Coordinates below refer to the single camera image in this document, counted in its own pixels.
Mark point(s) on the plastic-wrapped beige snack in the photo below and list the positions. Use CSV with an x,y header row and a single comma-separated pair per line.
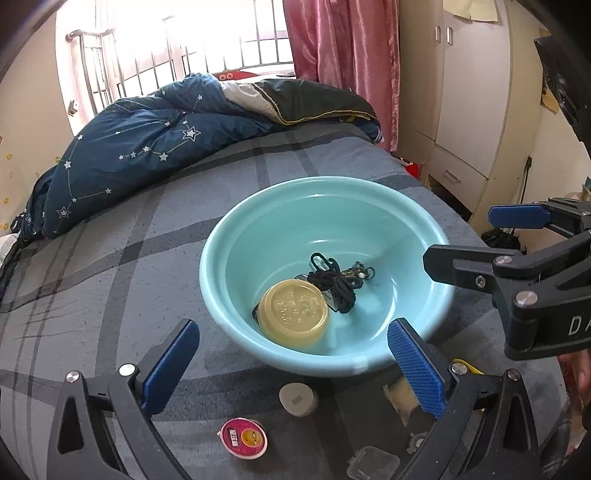
x,y
402,398

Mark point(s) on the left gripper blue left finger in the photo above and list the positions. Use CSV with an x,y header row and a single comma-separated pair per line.
x,y
80,444

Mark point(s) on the person's right hand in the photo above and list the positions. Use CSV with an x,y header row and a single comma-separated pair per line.
x,y
577,368

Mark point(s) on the white cylindrical jar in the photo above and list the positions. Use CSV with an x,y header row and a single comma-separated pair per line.
x,y
298,399

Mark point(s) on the small round grey cap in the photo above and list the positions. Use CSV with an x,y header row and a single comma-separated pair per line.
x,y
415,442

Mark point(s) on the turquoise plastic basin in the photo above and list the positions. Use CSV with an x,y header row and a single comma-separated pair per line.
x,y
312,229

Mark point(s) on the clear plastic earplug box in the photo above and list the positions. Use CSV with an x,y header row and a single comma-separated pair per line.
x,y
372,463

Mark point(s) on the pink satin curtain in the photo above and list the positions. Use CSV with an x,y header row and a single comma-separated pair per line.
x,y
353,45

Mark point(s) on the beige wardrobe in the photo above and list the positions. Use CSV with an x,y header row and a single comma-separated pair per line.
x,y
470,100

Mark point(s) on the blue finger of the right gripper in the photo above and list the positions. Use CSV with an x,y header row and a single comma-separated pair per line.
x,y
519,216
466,267

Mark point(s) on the metal keychain with charms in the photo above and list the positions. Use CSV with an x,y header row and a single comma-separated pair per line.
x,y
360,270

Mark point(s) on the red emoji round tin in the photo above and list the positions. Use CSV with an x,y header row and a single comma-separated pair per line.
x,y
243,438

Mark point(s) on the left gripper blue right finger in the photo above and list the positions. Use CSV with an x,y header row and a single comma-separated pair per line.
x,y
505,444

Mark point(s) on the yellow round tin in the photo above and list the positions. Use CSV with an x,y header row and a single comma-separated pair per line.
x,y
292,313

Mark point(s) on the navy star-patterned duvet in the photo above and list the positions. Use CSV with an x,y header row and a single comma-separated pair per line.
x,y
136,142

